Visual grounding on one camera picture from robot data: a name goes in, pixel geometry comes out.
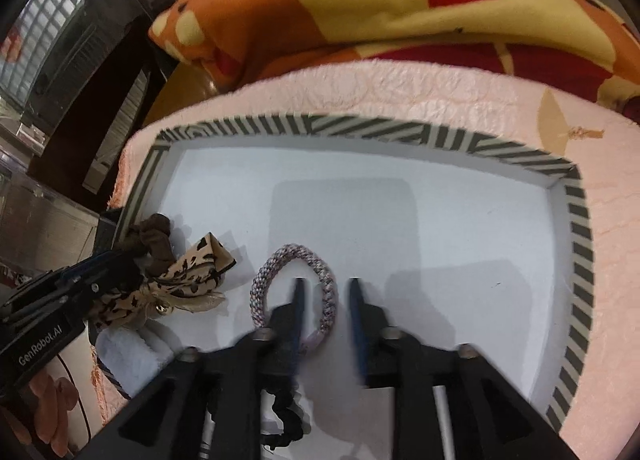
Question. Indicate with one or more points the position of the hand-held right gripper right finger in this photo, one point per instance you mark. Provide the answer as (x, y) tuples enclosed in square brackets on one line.
[(357, 322)]

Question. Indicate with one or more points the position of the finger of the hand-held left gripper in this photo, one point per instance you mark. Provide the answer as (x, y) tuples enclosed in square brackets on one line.
[(90, 265), (60, 295)]

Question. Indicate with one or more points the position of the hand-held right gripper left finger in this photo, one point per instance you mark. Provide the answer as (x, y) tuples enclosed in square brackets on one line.
[(298, 312)]

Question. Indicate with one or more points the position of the brown scrunchie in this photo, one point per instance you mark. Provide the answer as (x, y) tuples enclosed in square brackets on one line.
[(155, 226)]

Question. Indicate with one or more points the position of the leopard print hair bow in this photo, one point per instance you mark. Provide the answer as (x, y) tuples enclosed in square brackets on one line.
[(200, 265)]

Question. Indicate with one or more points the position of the striped rim white tray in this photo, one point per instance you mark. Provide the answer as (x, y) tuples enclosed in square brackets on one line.
[(400, 220)]

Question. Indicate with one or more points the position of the black smartphone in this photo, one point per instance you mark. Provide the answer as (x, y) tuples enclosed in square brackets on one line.
[(107, 230)]

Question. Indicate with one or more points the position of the light blue fluffy headband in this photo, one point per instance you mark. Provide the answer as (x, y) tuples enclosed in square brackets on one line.
[(125, 355)]

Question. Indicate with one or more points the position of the black scrunchie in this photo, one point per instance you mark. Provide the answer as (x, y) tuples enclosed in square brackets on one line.
[(287, 410)]

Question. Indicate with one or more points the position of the dark wooden chair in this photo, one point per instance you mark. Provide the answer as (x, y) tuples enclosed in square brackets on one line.
[(100, 115)]

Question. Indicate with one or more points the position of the pink embossed mat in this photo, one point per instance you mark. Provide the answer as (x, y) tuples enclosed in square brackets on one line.
[(615, 240)]

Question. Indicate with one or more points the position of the orange red printed blanket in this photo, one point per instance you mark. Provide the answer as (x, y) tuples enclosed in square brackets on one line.
[(350, 0)]

